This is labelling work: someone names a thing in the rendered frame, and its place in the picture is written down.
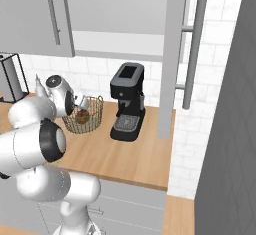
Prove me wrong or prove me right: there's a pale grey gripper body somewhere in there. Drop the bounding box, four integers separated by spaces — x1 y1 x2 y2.
76 94 91 111

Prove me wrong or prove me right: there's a brown bread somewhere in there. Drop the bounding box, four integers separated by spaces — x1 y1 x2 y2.
75 109 91 125

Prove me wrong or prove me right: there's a grey open cabinet door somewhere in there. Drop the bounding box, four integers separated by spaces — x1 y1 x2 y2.
157 0 194 140

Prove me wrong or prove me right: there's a grey closed cabinet door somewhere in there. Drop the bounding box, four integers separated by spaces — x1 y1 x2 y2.
0 0 76 59

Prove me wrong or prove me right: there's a grey tall cabinet side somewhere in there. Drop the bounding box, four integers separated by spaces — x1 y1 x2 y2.
193 0 256 235

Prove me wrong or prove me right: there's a black coffee machine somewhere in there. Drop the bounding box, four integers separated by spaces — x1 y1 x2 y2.
109 61 147 143

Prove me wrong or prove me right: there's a grey narrow drawer front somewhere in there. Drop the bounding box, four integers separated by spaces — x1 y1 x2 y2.
97 178 168 211

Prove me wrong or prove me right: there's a gold wire basket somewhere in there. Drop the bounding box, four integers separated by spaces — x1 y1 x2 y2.
61 95 105 135

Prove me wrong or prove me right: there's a grey block in black frame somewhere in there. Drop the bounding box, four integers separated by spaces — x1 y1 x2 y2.
0 52 31 104

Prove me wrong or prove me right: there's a grey wall cabinet body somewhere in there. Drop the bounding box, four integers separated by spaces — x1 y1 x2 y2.
62 0 170 63

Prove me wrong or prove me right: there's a grey drawer handle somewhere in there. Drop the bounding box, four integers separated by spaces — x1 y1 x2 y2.
87 206 105 216

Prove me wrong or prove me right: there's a grey long door handle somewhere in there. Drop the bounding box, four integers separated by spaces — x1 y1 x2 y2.
175 0 208 111

